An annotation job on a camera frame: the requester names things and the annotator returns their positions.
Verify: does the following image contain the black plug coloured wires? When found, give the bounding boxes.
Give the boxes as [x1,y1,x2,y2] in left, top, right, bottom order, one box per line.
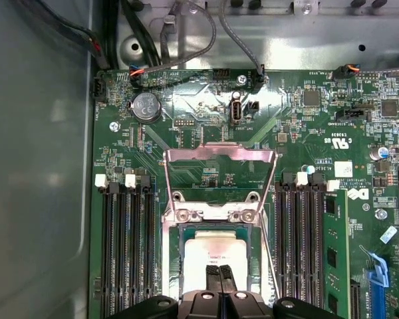
[128,62,151,88]

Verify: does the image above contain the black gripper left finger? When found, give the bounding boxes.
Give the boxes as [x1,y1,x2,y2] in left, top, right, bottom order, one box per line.
[110,265,225,319]

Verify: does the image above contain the black board connector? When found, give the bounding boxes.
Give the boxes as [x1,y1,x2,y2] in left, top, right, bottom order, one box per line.
[92,71,108,102]

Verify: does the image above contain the black cable bundle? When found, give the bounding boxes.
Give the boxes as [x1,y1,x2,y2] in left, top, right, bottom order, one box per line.
[119,0,162,69]
[18,0,110,70]

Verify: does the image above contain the green motherboard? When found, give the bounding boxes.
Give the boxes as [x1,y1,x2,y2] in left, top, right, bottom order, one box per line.
[88,68,399,319]

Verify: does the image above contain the CPU socket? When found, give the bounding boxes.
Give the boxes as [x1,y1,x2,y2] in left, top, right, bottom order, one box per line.
[161,191,277,300]

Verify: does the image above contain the internal USB port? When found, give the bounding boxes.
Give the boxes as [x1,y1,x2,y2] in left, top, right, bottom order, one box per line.
[231,92,244,124]

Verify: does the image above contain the metal socket cover frame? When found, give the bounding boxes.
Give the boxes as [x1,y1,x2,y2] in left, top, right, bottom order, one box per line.
[162,142,279,223]

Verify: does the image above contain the black expansion slot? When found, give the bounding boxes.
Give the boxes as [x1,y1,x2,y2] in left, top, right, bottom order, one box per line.
[348,278,362,319]

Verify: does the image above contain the silver coin battery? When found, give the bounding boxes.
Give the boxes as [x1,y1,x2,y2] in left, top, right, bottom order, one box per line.
[128,92,163,124]

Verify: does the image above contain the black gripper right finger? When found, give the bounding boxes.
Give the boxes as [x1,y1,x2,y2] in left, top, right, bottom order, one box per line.
[220,265,340,319]

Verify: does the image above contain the black plug orange wires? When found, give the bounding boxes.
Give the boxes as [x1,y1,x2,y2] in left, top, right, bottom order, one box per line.
[332,64,362,82]

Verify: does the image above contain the green RAM stick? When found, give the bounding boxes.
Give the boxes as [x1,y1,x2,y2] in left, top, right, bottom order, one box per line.
[323,189,350,319]

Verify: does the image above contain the thin wire locking lever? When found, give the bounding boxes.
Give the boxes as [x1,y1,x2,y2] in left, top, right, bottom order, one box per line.
[259,229,282,300]

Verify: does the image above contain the black board header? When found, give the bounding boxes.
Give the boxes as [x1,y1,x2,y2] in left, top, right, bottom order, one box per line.
[335,108,373,124]

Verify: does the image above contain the black and grey PC case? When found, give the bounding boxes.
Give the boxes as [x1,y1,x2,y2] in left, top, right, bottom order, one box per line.
[0,0,399,319]

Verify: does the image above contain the silver topped CPU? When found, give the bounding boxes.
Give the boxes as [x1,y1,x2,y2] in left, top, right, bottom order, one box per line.
[179,225,253,296]

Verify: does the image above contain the grey sleeved cable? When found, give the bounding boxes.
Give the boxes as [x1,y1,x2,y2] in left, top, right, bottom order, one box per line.
[217,0,269,89]
[138,0,219,74]

